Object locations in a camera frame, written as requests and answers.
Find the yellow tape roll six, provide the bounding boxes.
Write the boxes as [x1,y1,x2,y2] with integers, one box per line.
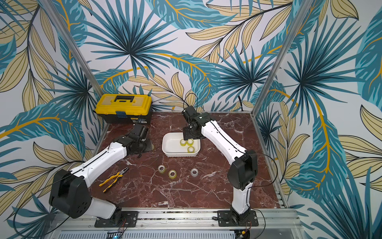
[187,139,194,146]

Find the yellow tape roll five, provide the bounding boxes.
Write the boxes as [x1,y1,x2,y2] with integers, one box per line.
[180,139,187,146]

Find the yellow tape roll one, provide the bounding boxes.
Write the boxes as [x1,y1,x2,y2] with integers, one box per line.
[188,146,195,153]

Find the white plastic storage box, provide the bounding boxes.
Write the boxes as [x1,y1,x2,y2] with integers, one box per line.
[162,132,201,157]

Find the yellow tape roll three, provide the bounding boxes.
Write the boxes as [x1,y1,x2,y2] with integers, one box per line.
[158,165,166,174]

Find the yellow tape roll four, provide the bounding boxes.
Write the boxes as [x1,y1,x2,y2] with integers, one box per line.
[168,169,177,179]

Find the clear white tape roll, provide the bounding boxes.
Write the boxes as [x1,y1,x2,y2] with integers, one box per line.
[191,168,199,177]

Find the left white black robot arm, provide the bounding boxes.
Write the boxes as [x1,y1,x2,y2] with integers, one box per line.
[49,124,154,222]

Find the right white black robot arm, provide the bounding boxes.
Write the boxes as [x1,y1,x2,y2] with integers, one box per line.
[182,106,258,218]

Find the yellow black toolbox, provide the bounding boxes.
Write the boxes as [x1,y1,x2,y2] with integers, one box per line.
[95,94,153,124]

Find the yellow black pliers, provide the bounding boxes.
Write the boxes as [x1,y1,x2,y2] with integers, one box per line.
[99,167,129,193]

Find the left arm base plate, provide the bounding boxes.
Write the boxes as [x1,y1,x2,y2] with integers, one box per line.
[95,211,139,228]

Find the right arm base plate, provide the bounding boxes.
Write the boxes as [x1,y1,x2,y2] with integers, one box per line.
[217,210,259,227]

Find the aluminium front rail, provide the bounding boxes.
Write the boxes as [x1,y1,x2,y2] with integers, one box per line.
[46,208,307,239]

